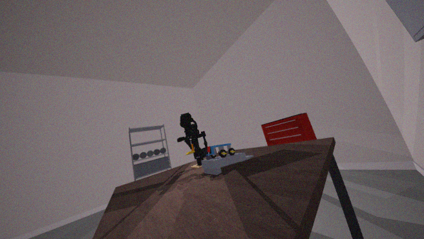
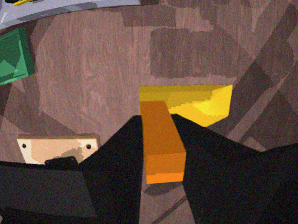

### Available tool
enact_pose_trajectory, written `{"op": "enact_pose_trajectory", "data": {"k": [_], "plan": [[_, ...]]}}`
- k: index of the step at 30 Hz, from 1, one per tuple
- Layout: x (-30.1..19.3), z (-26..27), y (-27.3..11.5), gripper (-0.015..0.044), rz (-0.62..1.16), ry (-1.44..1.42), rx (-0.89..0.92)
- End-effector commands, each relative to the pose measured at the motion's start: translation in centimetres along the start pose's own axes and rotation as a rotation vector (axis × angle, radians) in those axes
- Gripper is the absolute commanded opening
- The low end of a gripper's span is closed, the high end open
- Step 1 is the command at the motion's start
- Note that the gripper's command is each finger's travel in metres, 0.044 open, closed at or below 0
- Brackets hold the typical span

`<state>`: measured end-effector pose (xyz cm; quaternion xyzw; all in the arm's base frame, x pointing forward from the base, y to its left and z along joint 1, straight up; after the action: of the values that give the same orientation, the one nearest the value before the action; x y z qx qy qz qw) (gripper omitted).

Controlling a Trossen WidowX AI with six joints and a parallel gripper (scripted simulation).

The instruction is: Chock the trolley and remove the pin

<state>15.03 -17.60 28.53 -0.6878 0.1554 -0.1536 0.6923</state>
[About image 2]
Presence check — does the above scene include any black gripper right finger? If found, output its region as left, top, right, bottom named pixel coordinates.
left=170, top=115, right=298, bottom=224

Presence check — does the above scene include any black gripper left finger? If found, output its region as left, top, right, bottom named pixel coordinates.
left=0, top=116, right=144, bottom=224

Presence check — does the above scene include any green tray floor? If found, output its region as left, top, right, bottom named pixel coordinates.
left=0, top=34, right=25, bottom=81

